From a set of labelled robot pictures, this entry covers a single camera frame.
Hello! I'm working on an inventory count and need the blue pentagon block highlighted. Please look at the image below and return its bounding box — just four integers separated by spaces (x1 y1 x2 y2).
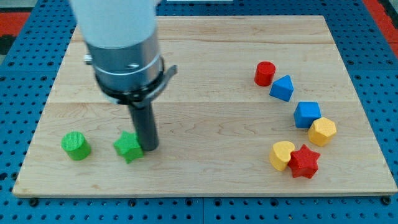
294 101 322 128

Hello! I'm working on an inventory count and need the black cylindrical pointer tool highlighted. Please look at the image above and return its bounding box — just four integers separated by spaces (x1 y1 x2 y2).
128 104 159 152

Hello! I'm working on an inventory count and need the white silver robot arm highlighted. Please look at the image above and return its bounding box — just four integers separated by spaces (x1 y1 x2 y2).
69 0 177 108

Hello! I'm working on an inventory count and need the blue triangular prism block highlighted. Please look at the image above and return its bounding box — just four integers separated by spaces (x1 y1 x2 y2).
269 75 294 102

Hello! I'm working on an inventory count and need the green star block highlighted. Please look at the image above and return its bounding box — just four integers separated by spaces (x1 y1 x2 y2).
113 131 144 164

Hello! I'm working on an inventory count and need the red star block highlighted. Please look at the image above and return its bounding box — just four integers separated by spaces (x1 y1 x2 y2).
288 144 320 179

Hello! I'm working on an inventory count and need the yellow heart block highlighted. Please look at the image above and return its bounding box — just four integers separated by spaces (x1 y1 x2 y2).
269 141 295 171

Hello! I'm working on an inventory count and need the yellow hexagon block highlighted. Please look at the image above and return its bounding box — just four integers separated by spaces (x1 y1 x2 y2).
308 117 337 147

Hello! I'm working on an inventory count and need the green cylinder block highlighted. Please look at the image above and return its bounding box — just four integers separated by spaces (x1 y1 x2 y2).
61 131 91 161

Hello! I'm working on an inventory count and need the red cylinder block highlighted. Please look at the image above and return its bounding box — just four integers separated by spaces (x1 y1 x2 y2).
254 61 276 86

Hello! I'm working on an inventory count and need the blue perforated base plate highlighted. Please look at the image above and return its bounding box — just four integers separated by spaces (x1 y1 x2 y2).
1 0 397 223

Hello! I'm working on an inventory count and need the wooden board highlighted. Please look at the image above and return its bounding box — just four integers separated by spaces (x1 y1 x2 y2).
13 16 397 198

